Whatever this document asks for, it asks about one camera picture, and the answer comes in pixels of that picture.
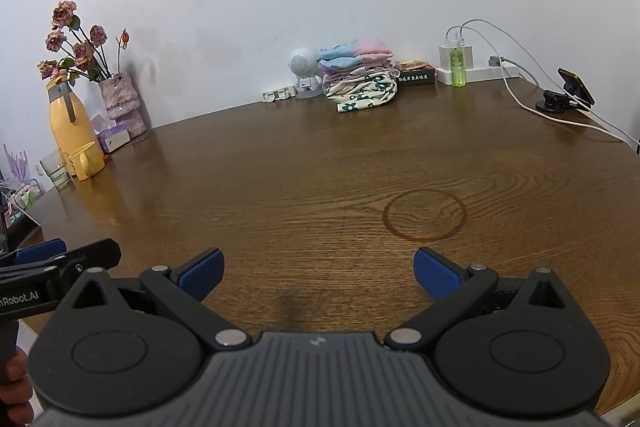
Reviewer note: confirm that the pink blue purple-trimmed garment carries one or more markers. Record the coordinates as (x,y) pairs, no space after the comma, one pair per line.
(360,49)

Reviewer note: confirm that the purple tissue box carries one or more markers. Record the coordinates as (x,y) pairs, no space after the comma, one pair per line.
(114,138)

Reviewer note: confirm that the tray of small bottles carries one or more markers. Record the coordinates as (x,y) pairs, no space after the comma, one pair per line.
(22,199)

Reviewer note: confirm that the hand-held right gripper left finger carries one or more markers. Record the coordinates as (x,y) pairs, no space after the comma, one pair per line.
(200,274)

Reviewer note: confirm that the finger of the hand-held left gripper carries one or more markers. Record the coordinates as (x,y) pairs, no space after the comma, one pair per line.
(40,251)
(95,254)

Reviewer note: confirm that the white charger block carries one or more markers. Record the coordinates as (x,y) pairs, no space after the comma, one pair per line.
(446,54)

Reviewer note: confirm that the small tan packet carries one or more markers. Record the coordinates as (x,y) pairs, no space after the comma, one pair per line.
(414,64)

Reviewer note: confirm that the dried pink flowers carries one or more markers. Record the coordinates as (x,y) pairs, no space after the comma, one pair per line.
(82,52)

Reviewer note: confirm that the person's left hand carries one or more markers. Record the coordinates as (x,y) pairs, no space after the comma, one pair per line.
(12,402)

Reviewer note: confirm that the black phone stand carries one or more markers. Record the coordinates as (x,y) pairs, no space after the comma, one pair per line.
(552,102)

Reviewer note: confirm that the cream green-flower folded garment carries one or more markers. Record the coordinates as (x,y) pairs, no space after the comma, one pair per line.
(362,96)

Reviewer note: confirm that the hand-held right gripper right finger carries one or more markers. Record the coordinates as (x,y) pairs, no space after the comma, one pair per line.
(437,274)

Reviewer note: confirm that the clear glass cup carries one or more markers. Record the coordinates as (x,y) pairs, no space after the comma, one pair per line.
(56,172)

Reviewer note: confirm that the yellow thermos jug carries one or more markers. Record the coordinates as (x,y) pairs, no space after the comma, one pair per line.
(75,132)

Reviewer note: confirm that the white power strip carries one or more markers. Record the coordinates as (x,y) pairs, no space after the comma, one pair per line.
(487,73)

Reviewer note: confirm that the small white block ornament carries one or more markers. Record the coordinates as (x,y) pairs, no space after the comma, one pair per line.
(280,95)

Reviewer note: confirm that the black printed box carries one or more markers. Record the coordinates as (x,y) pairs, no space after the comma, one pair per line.
(417,77)

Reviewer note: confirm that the white robot toy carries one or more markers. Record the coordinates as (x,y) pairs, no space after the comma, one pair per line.
(303,64)

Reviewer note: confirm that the purple plant ornament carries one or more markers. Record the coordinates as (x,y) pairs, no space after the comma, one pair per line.
(14,167)

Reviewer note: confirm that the green spray bottle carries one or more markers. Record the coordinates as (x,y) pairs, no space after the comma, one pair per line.
(457,67)

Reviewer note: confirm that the smartphone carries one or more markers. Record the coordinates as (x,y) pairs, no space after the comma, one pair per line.
(577,84)

